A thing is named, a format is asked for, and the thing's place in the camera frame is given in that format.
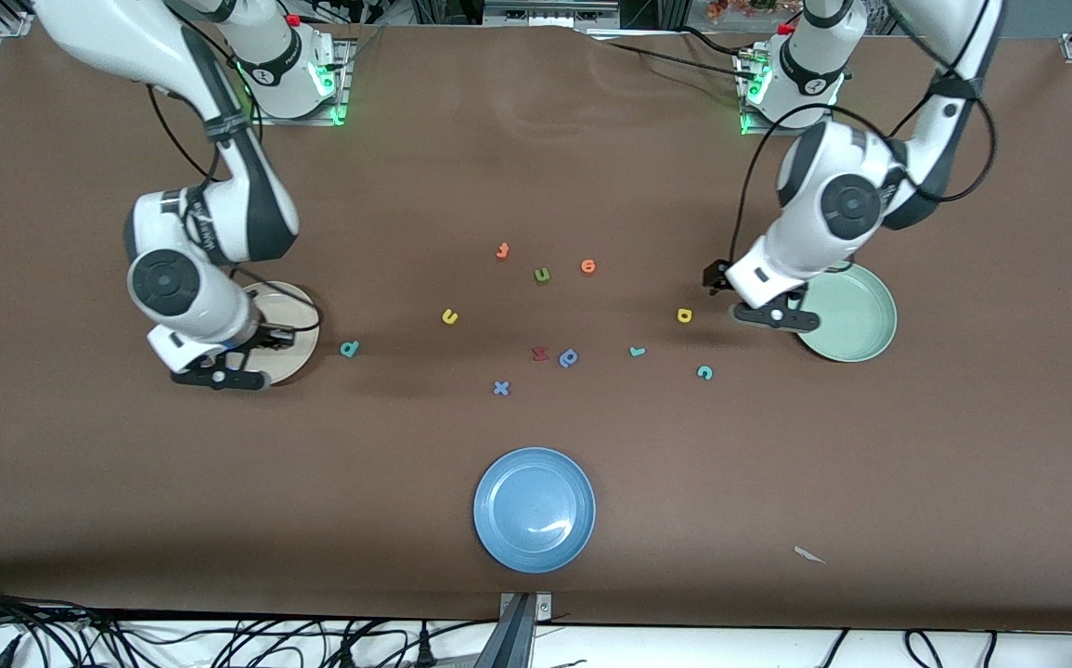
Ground beige round plate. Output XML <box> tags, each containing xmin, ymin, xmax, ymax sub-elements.
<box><xmin>237</xmin><ymin>281</ymin><xmax>321</xmax><ymax>387</ymax></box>

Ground green round plate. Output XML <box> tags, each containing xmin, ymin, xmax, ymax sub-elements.
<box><xmin>794</xmin><ymin>263</ymin><xmax>898</xmax><ymax>363</ymax></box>

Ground brown table cover sheet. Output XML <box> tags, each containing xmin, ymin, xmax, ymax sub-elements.
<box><xmin>0</xmin><ymin>17</ymin><xmax>1072</xmax><ymax>634</ymax></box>

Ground orange dried flowers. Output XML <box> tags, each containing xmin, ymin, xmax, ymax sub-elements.
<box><xmin>707</xmin><ymin>0</ymin><xmax>782</xmax><ymax>21</ymax></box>

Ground blue round plate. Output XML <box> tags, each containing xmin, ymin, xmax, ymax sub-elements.
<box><xmin>472</xmin><ymin>447</ymin><xmax>597</xmax><ymax>574</ymax></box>

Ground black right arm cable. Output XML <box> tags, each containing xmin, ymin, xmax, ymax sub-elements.
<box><xmin>148</xmin><ymin>0</ymin><xmax>323</xmax><ymax>335</ymax></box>

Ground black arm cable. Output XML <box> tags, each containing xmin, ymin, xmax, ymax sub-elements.
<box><xmin>729</xmin><ymin>0</ymin><xmax>1001</xmax><ymax>270</ymax></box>
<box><xmin>148</xmin><ymin>0</ymin><xmax>323</xmax><ymax>335</ymax></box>

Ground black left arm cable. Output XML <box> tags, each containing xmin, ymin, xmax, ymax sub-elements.
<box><xmin>729</xmin><ymin>0</ymin><xmax>1001</xmax><ymax>270</ymax></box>

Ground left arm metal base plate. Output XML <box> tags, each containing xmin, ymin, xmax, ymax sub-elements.
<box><xmin>738</xmin><ymin>51</ymin><xmax>839</xmax><ymax>139</ymax></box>

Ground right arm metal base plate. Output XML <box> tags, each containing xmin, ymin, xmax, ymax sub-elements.
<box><xmin>250</xmin><ymin>39</ymin><xmax>353</xmax><ymax>127</ymax></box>

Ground black base cable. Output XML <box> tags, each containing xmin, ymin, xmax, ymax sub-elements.
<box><xmin>591</xmin><ymin>37</ymin><xmax>746</xmax><ymax>77</ymax></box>

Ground grey metal frame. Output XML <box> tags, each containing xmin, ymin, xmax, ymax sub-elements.
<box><xmin>483</xmin><ymin>0</ymin><xmax>622</xmax><ymax>29</ymax></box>

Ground thick black floor cable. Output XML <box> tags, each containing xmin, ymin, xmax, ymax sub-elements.
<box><xmin>0</xmin><ymin>592</ymin><xmax>96</xmax><ymax>621</ymax></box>

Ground grey metal mount bracket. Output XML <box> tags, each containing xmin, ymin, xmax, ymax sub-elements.
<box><xmin>475</xmin><ymin>592</ymin><xmax>553</xmax><ymax>668</ymax></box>

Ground black looped floor cable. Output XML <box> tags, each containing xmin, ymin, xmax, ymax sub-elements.
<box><xmin>907</xmin><ymin>629</ymin><xmax>947</xmax><ymax>668</ymax></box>

